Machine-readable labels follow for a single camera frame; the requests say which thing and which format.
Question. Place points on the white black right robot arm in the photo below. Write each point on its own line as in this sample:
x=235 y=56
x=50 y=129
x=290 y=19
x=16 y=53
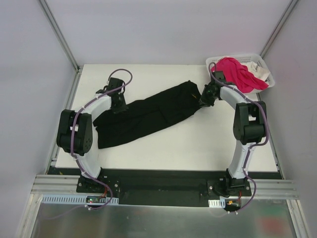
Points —
x=250 y=129

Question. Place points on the white cable duct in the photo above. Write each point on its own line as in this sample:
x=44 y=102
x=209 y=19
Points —
x=220 y=203
x=79 y=200

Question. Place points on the left aluminium frame post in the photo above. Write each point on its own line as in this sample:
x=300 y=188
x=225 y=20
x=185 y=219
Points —
x=58 y=33

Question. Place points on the white plastic basket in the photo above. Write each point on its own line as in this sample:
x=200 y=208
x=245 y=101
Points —
x=244 y=59

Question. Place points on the white left cable duct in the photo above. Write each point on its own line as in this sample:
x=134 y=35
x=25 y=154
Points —
x=79 y=200

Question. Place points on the black daisy print t-shirt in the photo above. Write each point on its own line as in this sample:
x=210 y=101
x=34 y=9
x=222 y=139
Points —
x=147 y=116

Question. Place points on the right aluminium frame post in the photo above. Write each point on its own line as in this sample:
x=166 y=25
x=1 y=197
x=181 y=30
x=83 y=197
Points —
x=291 y=6

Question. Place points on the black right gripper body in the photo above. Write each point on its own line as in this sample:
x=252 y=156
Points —
x=206 y=99

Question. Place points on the pink t-shirt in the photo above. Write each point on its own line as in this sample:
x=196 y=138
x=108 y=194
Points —
x=239 y=74

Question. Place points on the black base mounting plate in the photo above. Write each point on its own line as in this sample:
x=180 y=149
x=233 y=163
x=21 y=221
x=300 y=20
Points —
x=165 y=188

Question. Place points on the front aluminium rail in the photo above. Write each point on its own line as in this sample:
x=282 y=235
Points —
x=67 y=184

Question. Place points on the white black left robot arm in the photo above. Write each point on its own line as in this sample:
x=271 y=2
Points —
x=76 y=133

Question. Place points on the white right cable duct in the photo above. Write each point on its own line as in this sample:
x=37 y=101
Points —
x=220 y=203

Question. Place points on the left table edge rail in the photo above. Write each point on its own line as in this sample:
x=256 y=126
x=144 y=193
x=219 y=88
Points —
x=66 y=117

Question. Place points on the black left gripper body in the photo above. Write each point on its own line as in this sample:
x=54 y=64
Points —
x=119 y=106

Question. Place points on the white cream t-shirt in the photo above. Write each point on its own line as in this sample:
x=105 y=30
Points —
x=258 y=71

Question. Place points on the aluminium frame post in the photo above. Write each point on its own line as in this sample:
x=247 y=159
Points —
x=58 y=33
x=291 y=6

